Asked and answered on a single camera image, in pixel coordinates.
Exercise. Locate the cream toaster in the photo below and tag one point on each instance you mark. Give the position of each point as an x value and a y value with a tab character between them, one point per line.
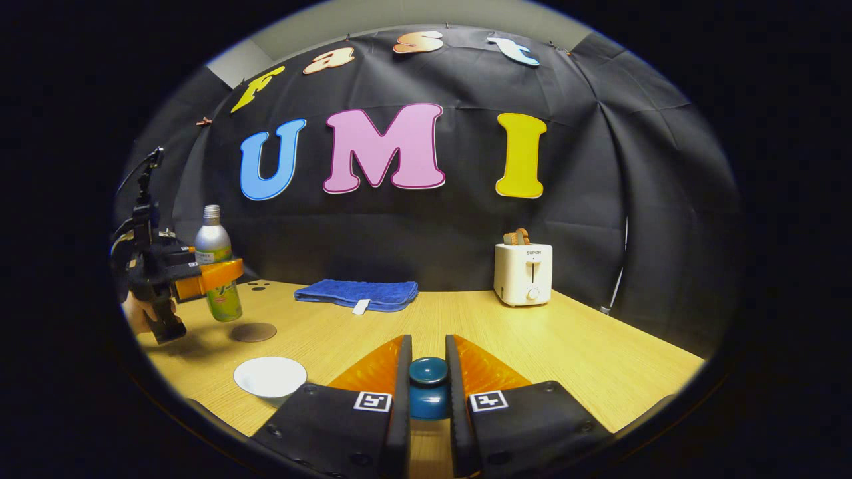
514	276

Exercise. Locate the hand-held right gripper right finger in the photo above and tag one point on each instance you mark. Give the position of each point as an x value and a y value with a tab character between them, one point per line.
458	432

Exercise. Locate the folded blue towel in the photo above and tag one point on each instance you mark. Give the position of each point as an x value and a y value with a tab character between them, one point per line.
356	293

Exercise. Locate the silver green label water bottle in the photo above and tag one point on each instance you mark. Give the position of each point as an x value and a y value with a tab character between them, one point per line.
213	239

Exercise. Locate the round brown coaster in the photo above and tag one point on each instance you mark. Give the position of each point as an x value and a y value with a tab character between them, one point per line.
253	332

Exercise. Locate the teal and white teacup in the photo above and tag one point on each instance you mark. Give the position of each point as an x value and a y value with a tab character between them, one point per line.
269	377

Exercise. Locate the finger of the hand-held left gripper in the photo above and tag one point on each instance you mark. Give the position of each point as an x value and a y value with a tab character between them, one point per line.
186	271
178	256

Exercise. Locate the black backdrop cloth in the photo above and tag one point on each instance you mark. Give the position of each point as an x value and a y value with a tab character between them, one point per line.
413	226

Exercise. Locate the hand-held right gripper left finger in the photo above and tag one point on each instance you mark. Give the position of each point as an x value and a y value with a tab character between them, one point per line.
403	426

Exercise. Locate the brown bread slice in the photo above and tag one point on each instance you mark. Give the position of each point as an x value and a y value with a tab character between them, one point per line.
516	237

